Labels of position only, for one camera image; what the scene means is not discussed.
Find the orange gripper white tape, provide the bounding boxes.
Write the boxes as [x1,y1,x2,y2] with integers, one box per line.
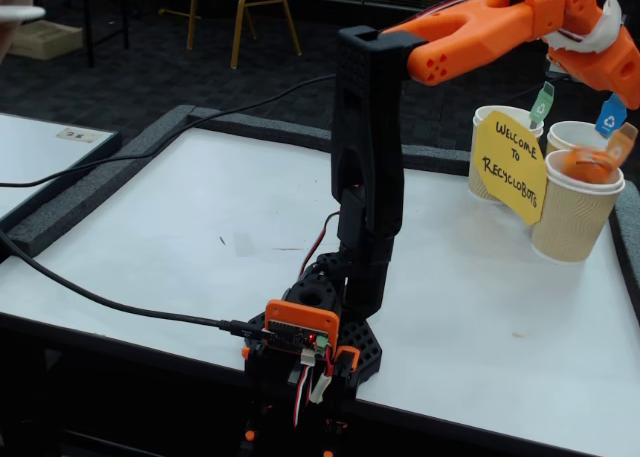
[542,0,640,111]

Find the orange paper ball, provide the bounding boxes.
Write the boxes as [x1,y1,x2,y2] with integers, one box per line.
[558,146,621,184]

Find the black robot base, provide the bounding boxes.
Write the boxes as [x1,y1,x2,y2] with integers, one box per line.
[247,251,384,388]

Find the blue recycling bin tag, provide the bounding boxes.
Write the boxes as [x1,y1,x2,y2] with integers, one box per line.
[594,94,629,137]

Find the orange recycling bin tag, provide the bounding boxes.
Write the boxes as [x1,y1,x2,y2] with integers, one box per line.
[603,121,640,169]

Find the paper cup with blue tag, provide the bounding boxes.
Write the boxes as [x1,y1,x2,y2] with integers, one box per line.
[545,120,621,156]

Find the green recycling bin tag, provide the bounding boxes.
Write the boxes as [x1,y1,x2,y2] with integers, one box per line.
[527,81,556,131]

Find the dark grey foam strip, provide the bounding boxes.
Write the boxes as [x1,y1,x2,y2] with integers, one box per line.
[607,180,640,323]
[187,105,335,151]
[399,142,471,177]
[2,104,197,258]

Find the paper cup with orange tag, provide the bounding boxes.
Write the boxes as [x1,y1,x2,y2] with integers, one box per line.
[530,149,626,264]

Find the yellow handwritten welcome sign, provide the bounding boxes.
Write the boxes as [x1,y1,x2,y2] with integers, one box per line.
[472,109,548,227]

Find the paper cup with green tag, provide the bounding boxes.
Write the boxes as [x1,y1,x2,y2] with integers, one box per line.
[467,105,545,206]

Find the black orange table clamp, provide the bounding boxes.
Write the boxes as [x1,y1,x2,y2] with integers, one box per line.
[239,344,362,457]

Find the orange controller board holder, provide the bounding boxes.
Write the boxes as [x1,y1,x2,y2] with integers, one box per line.
[263,299,342,354]

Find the paper label sticker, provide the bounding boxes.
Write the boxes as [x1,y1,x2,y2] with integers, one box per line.
[55,128,104,144]

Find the cardboard box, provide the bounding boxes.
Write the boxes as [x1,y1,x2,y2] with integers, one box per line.
[7,19,85,61]

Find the black framed whiteboard with label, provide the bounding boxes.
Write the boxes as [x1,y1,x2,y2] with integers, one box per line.
[0,111,123,234]

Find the blurred pale hand with disc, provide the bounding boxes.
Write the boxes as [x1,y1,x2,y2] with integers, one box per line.
[0,0,47,63]

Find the red white black wire bundle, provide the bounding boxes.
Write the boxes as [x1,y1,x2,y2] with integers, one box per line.
[291,346,336,428]

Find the long black camera cable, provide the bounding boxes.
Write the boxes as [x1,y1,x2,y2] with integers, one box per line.
[0,0,486,188]

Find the black metal table frame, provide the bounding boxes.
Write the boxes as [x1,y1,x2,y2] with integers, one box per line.
[81,0,131,69]

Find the black USB cable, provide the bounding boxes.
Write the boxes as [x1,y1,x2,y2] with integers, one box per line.
[0,229,275,341]

